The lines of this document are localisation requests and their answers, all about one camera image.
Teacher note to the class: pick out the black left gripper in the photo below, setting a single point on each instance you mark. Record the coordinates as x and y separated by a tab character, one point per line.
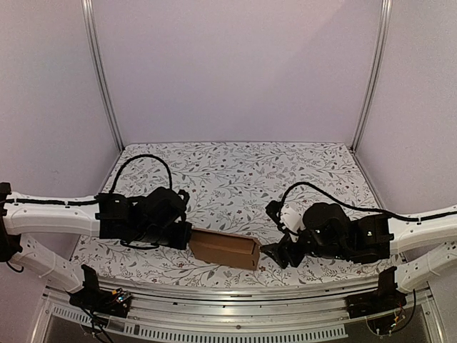
183	237

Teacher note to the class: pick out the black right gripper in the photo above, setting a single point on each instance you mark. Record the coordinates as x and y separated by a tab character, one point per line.
285	254

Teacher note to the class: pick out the brown cardboard box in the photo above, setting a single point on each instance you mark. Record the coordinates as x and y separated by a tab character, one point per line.
230	250

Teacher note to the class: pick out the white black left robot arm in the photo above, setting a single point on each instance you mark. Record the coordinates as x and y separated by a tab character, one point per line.
25	219

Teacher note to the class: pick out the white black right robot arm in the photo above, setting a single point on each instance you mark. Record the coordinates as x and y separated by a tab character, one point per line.
412	232

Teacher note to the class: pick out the floral patterned table mat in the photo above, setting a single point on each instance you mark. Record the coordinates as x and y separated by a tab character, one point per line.
230	185

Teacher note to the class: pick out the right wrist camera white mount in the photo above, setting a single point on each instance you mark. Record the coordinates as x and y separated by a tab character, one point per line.
287	219

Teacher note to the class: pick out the aluminium front rail frame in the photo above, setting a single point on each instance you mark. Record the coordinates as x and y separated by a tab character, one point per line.
306	313

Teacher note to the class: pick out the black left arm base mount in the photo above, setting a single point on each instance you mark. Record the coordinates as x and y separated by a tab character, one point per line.
92	298

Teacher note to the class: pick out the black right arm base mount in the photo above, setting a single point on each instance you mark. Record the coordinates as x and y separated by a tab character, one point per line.
384	298

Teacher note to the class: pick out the left aluminium corner post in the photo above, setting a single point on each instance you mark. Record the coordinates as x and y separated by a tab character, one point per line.
96	57

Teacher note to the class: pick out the aluminium corner post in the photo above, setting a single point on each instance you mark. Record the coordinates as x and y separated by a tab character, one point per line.
96	57
375	70

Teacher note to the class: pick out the right aluminium corner post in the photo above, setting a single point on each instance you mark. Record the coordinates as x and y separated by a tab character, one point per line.
375	70

